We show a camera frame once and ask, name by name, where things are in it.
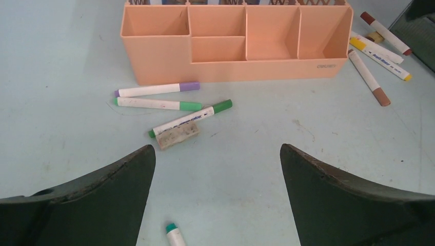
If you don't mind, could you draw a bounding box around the brown cap white marker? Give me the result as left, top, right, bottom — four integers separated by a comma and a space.
348, 49, 391, 107

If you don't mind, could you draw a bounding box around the green cap white marker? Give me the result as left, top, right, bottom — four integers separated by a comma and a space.
165, 223, 186, 246

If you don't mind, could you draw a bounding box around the clear plastic drawer cabinet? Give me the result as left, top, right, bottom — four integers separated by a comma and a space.
389, 0, 434, 72

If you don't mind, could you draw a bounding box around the orange plastic file organizer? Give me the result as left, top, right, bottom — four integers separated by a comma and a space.
120, 1, 353, 86

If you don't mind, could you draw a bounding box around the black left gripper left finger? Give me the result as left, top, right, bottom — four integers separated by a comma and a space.
1, 145, 156, 245

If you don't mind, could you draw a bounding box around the light green cap marker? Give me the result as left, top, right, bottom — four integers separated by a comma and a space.
113, 97, 202, 111

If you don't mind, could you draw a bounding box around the dark green cap marker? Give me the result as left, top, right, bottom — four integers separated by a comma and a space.
148, 99, 233, 138

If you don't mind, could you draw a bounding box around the yellow cap white marker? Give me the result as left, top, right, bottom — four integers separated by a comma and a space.
349, 37, 412, 81

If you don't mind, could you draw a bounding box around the purple cap white marker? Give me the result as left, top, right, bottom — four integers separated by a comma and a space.
114, 81, 201, 97

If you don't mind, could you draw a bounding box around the dark red cap marker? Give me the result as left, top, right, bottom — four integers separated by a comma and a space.
360, 12, 412, 56

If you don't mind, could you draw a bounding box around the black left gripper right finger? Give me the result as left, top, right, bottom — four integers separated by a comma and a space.
280, 144, 434, 245

